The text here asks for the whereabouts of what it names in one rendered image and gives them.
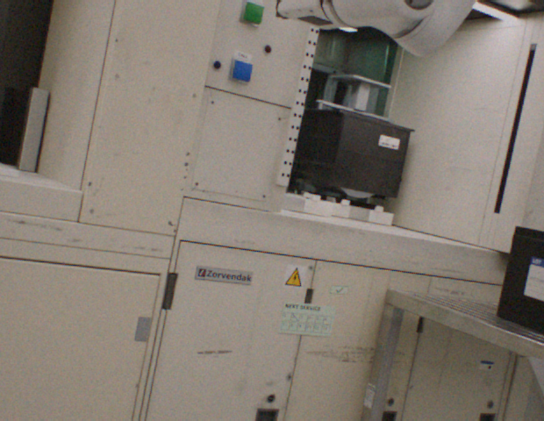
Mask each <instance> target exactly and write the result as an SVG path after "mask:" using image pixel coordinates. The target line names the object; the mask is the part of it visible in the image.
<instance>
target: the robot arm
mask: <svg viewBox="0 0 544 421"><path fill-rule="evenodd" d="M276 1H277V2H276V17H277V18H281V19H289V18H291V19H294V20H296V21H299V22H302V23H305V24H308V25H310V26H314V27H317V28H319V29H323V30H332V29H338V28H344V29H349V28H358V26H373V27H375V28H376V29H377V30H380V31H382V32H384V33H385V34H388V35H389V36H390V37H392V38H393V39H394V40H395V41H396V42H397V43H398V44H399V45H400V46H401V47H403V48H404V50H405V51H406V52H409V53H410V54H413V55H415V56H418V57H426V56H429V55H431V54H434V53H435V51H436V50H438V49H439V48H440V47H441V46H442V45H443V44H444V43H446V42H447V41H448V40H449V39H450V37H451V36H452V35H453V33H454V32H455V30H456V29H457V28H458V26H459V25H461V24H462V22H463V21H464V19H465V18H466V17H467V15H468V14H469V12H470V11H471V9H472V8H473V6H474V5H475V4H476V3H477V0H276Z"/></svg>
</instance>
